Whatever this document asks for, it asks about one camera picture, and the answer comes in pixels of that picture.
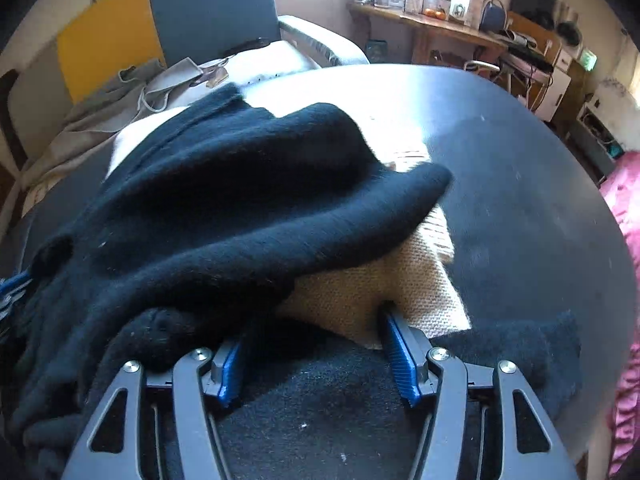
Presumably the black knit sweater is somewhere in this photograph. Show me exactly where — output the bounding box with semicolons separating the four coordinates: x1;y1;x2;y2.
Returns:
1;86;575;479

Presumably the folding stool with items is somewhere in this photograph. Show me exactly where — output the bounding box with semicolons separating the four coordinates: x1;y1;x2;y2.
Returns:
463;0;553;112

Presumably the grey garment on chair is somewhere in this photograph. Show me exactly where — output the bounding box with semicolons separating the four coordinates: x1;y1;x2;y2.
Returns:
21;58;229;191

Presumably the grey yellow blue sofa chair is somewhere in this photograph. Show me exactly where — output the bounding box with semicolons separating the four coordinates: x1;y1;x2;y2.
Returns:
1;0;366;211

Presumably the white small cabinet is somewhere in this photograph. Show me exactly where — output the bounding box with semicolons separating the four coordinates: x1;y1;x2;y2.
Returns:
534;49;572;122

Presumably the wooden side table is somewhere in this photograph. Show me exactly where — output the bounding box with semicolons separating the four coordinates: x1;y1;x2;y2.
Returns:
347;2;506;65

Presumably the black television screen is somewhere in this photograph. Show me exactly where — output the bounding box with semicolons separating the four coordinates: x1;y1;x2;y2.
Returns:
509;0;558;30

